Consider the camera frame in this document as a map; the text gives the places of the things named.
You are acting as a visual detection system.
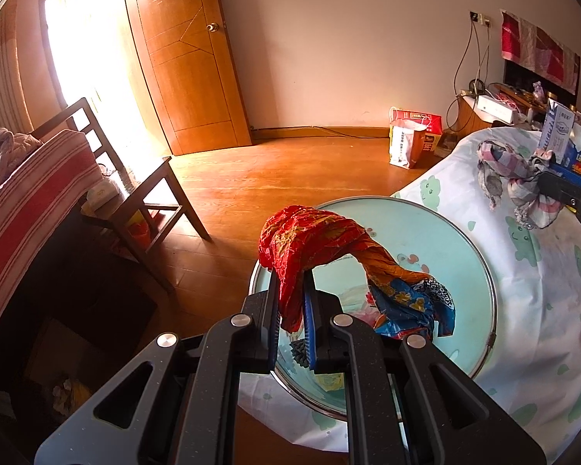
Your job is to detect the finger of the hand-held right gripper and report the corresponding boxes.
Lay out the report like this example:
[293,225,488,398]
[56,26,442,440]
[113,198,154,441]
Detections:
[537,172,581,213]

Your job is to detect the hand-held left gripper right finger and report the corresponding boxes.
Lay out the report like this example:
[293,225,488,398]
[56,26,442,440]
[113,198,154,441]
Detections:
[303,269,547,465]

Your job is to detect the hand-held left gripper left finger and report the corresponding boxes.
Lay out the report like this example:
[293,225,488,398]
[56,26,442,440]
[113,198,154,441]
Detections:
[35,271,279,465]

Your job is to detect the yellow printed wrapper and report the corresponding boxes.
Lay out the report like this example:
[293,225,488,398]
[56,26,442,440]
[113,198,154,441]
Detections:
[318,372,346,394]

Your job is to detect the pink grey plaid bag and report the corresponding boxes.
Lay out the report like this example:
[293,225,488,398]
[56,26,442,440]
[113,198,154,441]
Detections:
[477,139,562,229]

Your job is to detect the red patterned scarf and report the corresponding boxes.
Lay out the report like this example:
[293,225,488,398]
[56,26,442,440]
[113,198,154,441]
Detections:
[258,205,458,340]

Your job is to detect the round glass turntable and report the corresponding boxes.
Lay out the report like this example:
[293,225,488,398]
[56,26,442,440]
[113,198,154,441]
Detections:
[248,196,497,415]

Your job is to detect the blue white milk carton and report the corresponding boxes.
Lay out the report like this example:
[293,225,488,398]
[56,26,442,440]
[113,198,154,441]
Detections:
[552,123,581,178]

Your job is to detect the white tall carton box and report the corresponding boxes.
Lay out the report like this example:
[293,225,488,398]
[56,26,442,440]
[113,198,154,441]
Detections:
[537,98,578,153]

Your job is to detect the white flat box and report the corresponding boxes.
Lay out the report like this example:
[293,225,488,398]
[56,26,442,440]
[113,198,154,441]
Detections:
[477,94,518,124]

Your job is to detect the wooden television cabinet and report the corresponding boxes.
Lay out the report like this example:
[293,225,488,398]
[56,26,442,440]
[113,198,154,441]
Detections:
[457,84,548,135]

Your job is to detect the black television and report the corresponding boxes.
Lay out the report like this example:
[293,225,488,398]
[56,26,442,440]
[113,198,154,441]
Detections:
[504,58,577,107]

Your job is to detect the red gift box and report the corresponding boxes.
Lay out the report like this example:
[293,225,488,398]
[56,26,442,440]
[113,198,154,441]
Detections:
[407,109,443,163]

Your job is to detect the red patchwork cloth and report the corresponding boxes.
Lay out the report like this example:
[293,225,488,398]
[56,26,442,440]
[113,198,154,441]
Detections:
[500,9,581,94]

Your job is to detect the white paper shopping bag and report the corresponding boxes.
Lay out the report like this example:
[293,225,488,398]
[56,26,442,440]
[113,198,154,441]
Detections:
[388,107,429,169]

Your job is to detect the red yellow bag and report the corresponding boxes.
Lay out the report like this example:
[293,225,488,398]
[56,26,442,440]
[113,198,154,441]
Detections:
[126,208,152,249]

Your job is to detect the dark wooden chair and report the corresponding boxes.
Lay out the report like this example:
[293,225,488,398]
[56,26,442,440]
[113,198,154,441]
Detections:
[31,98,211,292]

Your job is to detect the cardboard box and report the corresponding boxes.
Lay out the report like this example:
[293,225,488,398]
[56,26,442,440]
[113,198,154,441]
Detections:
[24,319,103,418]

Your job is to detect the white bundle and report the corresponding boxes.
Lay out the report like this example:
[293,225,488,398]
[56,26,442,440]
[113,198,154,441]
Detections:
[86,179,123,214]

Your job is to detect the red striped sofa cover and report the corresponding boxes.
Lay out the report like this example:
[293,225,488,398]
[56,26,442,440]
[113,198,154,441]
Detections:
[0,129,102,350]

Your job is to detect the wooden door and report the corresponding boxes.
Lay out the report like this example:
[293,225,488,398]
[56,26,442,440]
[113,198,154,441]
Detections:
[121,0,253,157]

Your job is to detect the pink padded jacket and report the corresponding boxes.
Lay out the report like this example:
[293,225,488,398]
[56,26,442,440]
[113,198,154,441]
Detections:
[0,128,44,209]

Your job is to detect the striped beige curtain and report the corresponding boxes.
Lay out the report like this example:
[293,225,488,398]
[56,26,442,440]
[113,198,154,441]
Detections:
[0,0,49,136]

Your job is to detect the grey power cables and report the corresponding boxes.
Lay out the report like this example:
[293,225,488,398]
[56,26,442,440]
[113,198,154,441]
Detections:
[448,22,491,131]

